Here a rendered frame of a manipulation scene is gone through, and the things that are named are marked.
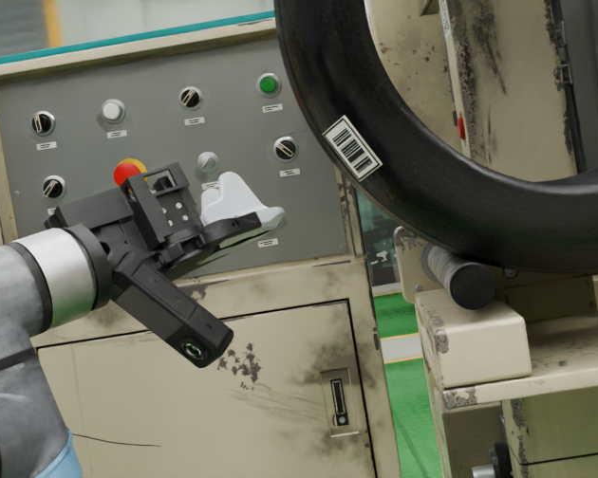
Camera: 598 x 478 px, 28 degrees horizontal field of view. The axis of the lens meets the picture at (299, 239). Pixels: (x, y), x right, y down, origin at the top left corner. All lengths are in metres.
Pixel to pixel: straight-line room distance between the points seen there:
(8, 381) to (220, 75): 1.00
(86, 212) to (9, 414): 0.19
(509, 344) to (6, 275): 0.50
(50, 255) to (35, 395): 0.11
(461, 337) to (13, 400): 0.47
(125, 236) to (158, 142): 0.85
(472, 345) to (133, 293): 0.36
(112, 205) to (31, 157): 0.89
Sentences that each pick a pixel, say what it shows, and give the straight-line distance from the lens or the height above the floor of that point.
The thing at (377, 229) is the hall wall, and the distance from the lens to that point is 10.17.
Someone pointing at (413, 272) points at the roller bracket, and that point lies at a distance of 1.50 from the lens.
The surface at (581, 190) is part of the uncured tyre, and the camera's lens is 1.16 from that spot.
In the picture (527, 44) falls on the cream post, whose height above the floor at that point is 1.15.
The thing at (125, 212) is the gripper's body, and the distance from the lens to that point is 0.99.
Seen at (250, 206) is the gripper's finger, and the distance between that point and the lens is 1.04.
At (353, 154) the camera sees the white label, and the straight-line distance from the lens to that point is 1.16.
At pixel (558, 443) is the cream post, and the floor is 0.64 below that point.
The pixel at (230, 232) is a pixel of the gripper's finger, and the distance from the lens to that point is 0.99.
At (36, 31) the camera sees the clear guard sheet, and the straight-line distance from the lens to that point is 1.85.
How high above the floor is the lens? 1.03
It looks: 3 degrees down
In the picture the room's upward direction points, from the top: 9 degrees counter-clockwise
